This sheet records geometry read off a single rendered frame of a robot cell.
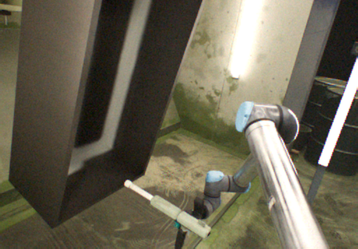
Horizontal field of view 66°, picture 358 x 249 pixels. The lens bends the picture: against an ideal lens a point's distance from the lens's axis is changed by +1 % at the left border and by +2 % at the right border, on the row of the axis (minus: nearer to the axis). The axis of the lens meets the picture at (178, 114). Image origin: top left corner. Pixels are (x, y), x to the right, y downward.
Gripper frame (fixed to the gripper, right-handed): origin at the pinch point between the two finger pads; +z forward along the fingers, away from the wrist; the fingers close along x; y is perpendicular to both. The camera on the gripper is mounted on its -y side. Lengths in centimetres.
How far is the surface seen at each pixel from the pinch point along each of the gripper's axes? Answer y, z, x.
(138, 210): 45, -44, 51
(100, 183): 6, 1, 51
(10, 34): -48, -15, 179
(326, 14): -127, -172, -3
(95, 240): 49, -7, 53
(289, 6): -128, -172, 29
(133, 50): -65, -19, 64
